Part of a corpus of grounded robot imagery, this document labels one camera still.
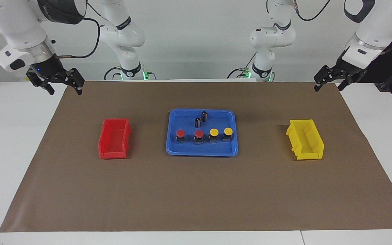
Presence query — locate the blue plastic tray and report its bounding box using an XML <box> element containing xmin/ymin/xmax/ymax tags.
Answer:
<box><xmin>165</xmin><ymin>108</ymin><xmax>239</xmax><ymax>157</ymax></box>

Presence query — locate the yellow plastic bin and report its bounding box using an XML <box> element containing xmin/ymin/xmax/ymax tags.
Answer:
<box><xmin>286</xmin><ymin>119</ymin><xmax>325</xmax><ymax>160</ymax></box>

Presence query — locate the red plastic bin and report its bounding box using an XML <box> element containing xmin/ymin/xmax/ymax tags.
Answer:
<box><xmin>98</xmin><ymin>118</ymin><xmax>132</xmax><ymax>160</ymax></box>

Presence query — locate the brown paper mat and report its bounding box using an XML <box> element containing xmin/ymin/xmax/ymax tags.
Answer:
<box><xmin>0</xmin><ymin>81</ymin><xmax>392</xmax><ymax>233</ymax></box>

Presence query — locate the black base cable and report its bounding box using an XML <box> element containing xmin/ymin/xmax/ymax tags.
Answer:
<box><xmin>104</xmin><ymin>66</ymin><xmax>122</xmax><ymax>81</ymax></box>
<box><xmin>227</xmin><ymin>53</ymin><xmax>257</xmax><ymax>79</ymax></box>

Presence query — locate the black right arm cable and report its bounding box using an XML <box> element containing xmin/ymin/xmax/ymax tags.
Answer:
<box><xmin>56</xmin><ymin>16</ymin><xmax>101</xmax><ymax>59</ymax></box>

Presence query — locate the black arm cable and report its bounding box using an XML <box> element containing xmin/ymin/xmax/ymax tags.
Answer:
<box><xmin>294</xmin><ymin>0</ymin><xmax>332</xmax><ymax>22</ymax></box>
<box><xmin>56</xmin><ymin>16</ymin><xmax>101</xmax><ymax>59</ymax></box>

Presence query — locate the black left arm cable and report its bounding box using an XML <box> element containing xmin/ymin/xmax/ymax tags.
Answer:
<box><xmin>294</xmin><ymin>0</ymin><xmax>332</xmax><ymax>22</ymax></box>

